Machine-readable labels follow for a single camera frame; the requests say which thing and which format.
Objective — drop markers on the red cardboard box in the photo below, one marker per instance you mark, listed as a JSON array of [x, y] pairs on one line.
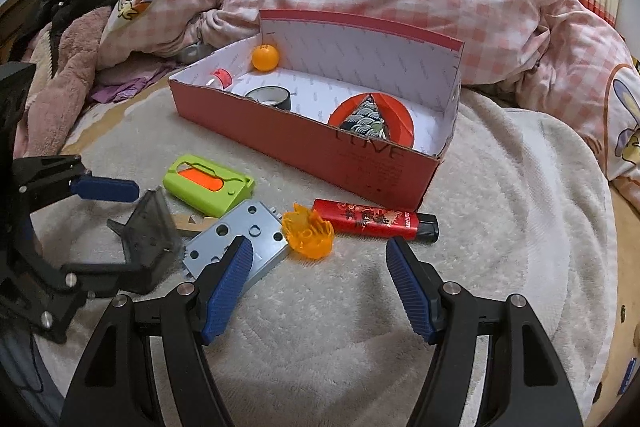
[[300, 142]]

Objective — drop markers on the green utility knife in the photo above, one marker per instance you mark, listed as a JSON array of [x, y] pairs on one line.
[[200, 198]]

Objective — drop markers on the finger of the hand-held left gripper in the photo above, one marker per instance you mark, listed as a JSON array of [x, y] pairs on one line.
[[107, 190], [110, 279]]

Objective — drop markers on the purple cloth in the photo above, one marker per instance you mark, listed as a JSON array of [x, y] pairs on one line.
[[125, 89]]

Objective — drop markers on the tan bed sheet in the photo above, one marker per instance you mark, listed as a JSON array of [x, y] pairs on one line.
[[625, 257]]

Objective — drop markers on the white towel blanket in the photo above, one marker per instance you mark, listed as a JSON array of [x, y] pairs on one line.
[[325, 357]]

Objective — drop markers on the orange translucent flame piece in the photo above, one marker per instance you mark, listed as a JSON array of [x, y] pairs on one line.
[[307, 240]]

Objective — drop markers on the red plastic funnel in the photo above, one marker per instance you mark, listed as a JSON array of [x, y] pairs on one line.
[[349, 112]]

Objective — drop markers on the black wave-patterned pouch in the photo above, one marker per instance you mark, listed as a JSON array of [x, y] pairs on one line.
[[371, 117]]

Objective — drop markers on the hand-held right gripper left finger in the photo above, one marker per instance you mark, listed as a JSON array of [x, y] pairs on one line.
[[227, 287]]

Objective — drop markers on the dark grey plastic holder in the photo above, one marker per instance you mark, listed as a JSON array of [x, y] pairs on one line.
[[150, 227]]

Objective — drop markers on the grey plate with holes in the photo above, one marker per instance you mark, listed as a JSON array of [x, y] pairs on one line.
[[266, 232]]

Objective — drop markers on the beige flat piece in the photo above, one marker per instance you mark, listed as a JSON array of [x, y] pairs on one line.
[[192, 223]]

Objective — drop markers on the small clear bottle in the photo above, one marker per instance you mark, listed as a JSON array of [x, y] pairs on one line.
[[220, 78]]

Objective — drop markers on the orange ball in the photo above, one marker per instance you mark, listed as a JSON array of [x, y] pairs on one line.
[[265, 58]]

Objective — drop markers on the red lighter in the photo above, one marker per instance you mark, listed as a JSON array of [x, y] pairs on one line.
[[370, 217]]

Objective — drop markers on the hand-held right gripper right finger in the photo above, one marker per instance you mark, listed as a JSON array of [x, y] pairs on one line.
[[412, 287]]

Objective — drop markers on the pink fluffy garment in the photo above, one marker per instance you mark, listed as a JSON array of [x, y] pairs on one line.
[[65, 72]]

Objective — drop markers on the black tape roll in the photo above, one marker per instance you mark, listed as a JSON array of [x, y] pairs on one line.
[[281, 100]]

